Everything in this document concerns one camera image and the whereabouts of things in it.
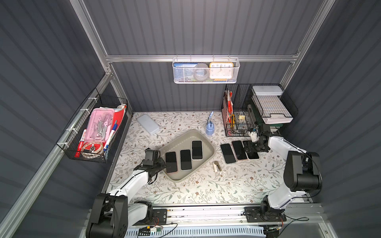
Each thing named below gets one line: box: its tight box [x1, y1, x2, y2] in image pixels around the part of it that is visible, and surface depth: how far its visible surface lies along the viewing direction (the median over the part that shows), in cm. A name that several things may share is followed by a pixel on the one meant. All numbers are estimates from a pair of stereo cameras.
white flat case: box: [136, 114, 161, 135], surface depth 114 cm
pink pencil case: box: [84, 107, 115, 143], surface depth 73 cm
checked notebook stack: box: [251, 85, 294, 124], surface depth 101 cm
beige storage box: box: [159, 129, 216, 182], surface depth 98 cm
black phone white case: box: [190, 139, 204, 161], surface depth 98 cm
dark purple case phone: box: [220, 143, 237, 164], surface depth 98 cm
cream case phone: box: [231, 140, 248, 161], surface depth 101 cm
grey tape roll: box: [193, 62, 210, 82], surface depth 89 cm
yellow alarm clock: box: [209, 61, 235, 80], surface depth 90 cm
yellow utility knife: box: [230, 114, 235, 128], surface depth 115 cm
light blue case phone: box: [179, 148, 193, 172], surface depth 95 cm
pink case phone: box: [165, 151, 179, 174], surface depth 93 cm
